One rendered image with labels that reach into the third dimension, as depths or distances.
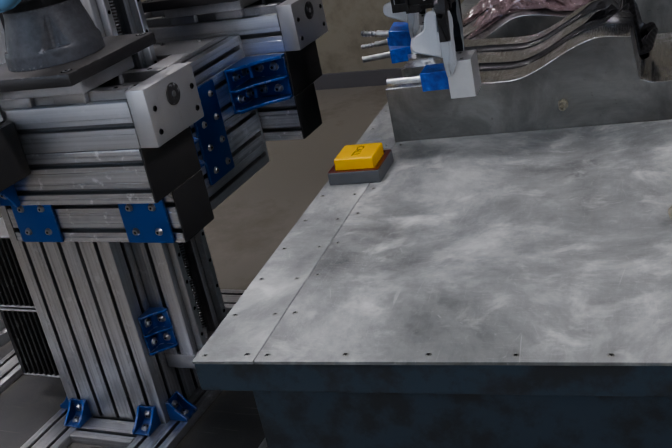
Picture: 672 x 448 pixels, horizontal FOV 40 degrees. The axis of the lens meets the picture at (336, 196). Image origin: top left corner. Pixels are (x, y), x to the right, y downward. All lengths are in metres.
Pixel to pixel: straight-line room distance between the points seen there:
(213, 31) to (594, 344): 1.17
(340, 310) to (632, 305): 0.31
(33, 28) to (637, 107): 0.90
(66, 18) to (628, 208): 0.85
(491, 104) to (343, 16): 3.38
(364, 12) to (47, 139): 3.37
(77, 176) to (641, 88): 0.86
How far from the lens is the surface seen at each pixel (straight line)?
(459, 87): 1.33
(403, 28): 1.64
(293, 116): 1.86
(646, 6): 1.84
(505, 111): 1.46
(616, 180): 1.26
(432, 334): 0.96
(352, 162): 1.37
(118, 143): 1.44
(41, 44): 1.47
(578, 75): 1.43
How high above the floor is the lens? 1.30
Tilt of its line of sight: 22 degrees down
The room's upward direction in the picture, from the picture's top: 12 degrees counter-clockwise
